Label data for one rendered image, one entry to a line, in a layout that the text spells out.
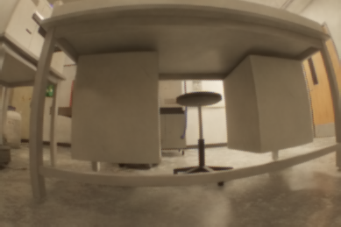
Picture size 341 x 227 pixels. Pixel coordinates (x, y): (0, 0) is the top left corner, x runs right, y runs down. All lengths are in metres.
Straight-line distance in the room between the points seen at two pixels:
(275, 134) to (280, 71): 0.43
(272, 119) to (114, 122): 0.92
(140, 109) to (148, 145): 0.19
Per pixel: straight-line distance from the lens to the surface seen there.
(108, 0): 0.90
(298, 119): 1.27
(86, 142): 0.97
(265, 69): 1.17
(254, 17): 0.92
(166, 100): 2.84
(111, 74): 0.98
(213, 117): 4.13
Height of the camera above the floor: 0.33
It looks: 12 degrees up
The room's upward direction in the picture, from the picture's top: 2 degrees counter-clockwise
